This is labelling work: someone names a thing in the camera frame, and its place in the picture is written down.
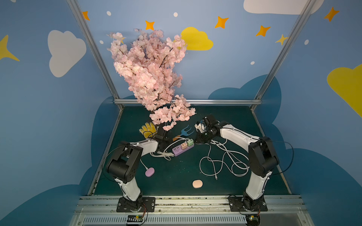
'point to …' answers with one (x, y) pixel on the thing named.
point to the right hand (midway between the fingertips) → (196, 140)
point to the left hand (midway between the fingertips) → (174, 142)
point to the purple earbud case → (150, 172)
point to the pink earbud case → (197, 183)
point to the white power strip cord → (219, 157)
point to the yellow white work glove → (149, 131)
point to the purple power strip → (177, 150)
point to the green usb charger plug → (190, 143)
